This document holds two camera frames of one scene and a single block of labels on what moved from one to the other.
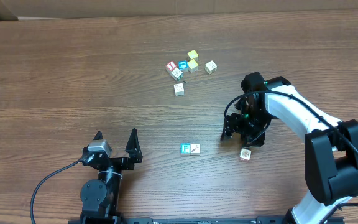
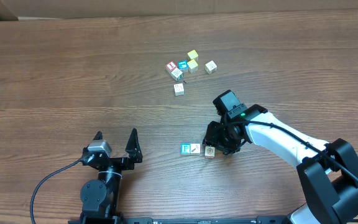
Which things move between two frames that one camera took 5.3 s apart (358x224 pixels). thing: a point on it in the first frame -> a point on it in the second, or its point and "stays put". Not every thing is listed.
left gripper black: x=117 y=162 stays put
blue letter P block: x=185 y=149 stays put
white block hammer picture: x=194 y=148 stays put
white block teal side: x=245 y=154 -> x=209 y=152
